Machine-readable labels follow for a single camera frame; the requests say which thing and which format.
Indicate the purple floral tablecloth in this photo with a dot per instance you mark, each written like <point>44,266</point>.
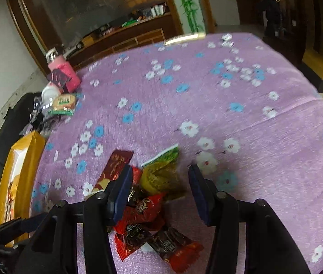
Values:
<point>207,105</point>

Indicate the golden wooden cabinet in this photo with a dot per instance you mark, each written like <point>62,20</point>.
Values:
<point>321,62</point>

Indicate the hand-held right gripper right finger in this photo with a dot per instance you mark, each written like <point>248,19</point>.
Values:
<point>201,198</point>

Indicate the dark red gold snack packet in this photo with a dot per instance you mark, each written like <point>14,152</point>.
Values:
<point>111,167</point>

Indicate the clear plastic bag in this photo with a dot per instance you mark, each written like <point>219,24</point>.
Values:
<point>40,111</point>

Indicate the green bamboo wall painting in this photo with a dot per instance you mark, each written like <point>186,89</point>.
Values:
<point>188,2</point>

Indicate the dark brown red snack packet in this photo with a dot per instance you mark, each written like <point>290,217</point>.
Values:
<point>175,248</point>

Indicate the white remote control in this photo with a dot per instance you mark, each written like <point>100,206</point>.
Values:
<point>184,38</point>

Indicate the green yellow snack packet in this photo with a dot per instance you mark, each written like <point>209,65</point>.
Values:
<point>161,177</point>

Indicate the yellow cardboard box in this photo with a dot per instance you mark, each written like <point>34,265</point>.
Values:
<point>21,171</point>

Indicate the brown wooden counter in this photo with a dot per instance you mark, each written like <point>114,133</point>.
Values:
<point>138,37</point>

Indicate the brown wooden door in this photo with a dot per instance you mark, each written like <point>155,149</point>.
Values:
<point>248,0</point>

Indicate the white cup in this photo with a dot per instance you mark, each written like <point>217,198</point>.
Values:
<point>50,92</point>

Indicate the dark hanging jacket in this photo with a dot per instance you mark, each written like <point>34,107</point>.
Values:
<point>269,14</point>

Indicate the wooden stair railing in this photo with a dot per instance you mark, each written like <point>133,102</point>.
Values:
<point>289,11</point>

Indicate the green biscuit packet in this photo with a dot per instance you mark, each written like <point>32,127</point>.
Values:
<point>63,104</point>

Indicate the black padded chair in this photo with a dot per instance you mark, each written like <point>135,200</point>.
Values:
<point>4,137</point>

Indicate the small white dotted cube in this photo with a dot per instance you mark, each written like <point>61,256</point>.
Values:
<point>226,38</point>

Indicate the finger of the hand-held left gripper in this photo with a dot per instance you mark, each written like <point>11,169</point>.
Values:
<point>13,225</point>

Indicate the pink knit-sleeved bottle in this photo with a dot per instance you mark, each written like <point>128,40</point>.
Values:
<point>60,64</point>

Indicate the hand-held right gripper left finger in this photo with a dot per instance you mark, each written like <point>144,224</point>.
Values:
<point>120,195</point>

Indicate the dark patterned tag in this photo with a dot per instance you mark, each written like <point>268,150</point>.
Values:
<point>58,78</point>

